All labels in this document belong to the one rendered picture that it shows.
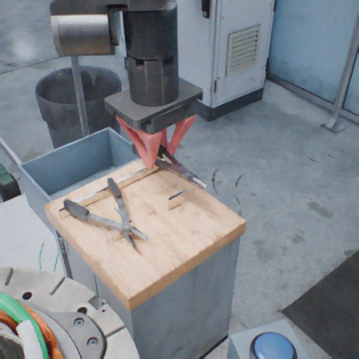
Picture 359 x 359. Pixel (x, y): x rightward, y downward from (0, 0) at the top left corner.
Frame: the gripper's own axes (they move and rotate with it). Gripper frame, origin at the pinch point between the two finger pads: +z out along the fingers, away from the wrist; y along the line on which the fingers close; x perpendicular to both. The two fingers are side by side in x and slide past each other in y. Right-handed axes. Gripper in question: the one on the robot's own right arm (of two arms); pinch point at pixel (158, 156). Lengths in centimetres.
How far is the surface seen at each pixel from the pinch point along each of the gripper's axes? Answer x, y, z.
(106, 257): 4.6, 11.9, 6.5
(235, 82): -128, -159, 94
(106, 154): -19.2, -3.2, 11.7
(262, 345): 23.7, 5.5, 8.8
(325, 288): -7, -86, 114
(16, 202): -46, 8, 35
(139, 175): -4.6, 0.1, 5.8
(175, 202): 3.3, -0.1, 5.8
